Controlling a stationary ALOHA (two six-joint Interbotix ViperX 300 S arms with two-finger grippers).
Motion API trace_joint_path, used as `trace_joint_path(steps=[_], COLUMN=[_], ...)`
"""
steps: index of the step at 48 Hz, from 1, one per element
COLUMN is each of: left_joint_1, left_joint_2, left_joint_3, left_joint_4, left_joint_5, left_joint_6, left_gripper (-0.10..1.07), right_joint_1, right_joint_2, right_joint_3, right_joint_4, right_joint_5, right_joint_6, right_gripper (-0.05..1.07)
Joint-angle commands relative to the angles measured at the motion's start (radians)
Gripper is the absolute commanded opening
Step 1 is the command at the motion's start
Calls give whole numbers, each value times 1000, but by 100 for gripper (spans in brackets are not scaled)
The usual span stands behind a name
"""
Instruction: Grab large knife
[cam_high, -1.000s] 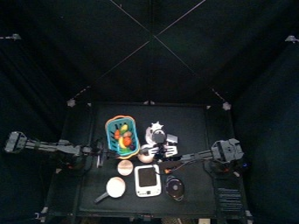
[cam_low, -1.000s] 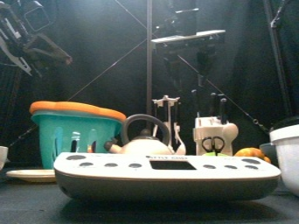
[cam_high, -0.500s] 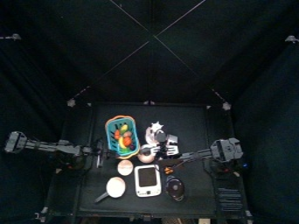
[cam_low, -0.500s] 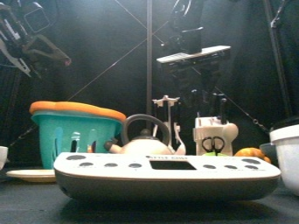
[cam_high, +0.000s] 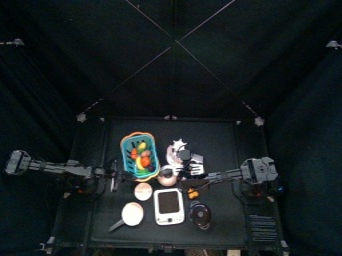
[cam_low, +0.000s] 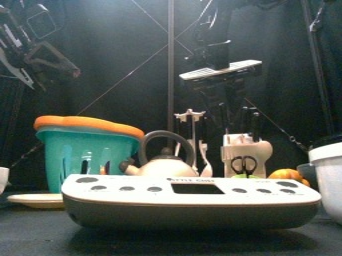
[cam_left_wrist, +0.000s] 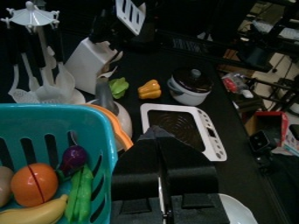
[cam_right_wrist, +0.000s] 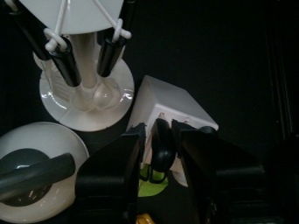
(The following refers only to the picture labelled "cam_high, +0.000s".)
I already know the small pot with glass lid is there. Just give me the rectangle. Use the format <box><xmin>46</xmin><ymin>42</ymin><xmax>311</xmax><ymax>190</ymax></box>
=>
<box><xmin>187</xmin><ymin>200</ymin><xmax>214</xmax><ymax>232</ymax></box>

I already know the thin white cord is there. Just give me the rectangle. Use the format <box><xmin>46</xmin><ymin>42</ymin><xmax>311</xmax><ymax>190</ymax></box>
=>
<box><xmin>123</xmin><ymin>0</ymin><xmax>265</xmax><ymax>118</ymax></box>
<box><xmin>82</xmin><ymin>0</ymin><xmax>237</xmax><ymax>115</ymax></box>

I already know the white kitchen scale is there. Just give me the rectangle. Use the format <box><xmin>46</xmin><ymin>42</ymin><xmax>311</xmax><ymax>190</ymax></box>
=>
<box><xmin>152</xmin><ymin>187</ymin><xmax>187</xmax><ymax>227</ymax></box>

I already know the yellow toy banana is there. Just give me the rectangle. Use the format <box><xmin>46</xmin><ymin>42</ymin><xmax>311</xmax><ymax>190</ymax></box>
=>
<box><xmin>134</xmin><ymin>155</ymin><xmax>144</xmax><ymax>172</ymax></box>

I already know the orange toy fruit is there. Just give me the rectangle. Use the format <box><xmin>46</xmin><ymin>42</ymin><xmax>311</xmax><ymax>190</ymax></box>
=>
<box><xmin>139</xmin><ymin>156</ymin><xmax>154</xmax><ymax>169</ymax></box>

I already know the printed label plate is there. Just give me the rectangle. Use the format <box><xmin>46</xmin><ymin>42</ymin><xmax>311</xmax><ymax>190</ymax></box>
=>
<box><xmin>247</xmin><ymin>214</ymin><xmax>279</xmax><ymax>245</ymax></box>

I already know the white knife block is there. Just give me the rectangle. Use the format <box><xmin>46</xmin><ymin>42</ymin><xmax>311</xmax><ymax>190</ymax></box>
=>
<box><xmin>188</xmin><ymin>152</ymin><xmax>207</xmax><ymax>177</ymax></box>

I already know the teal plastic basket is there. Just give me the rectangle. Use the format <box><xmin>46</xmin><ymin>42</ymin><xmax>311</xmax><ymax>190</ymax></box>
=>
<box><xmin>119</xmin><ymin>131</ymin><xmax>162</xmax><ymax>183</ymax></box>

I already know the frying pan white inside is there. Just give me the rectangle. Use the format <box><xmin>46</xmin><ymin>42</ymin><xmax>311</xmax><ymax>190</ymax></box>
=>
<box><xmin>107</xmin><ymin>201</ymin><xmax>146</xmax><ymax>233</ymax></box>

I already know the small orange toy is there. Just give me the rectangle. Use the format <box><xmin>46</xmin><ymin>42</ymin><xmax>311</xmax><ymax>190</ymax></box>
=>
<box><xmin>186</xmin><ymin>187</ymin><xmax>201</xmax><ymax>201</ymax></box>

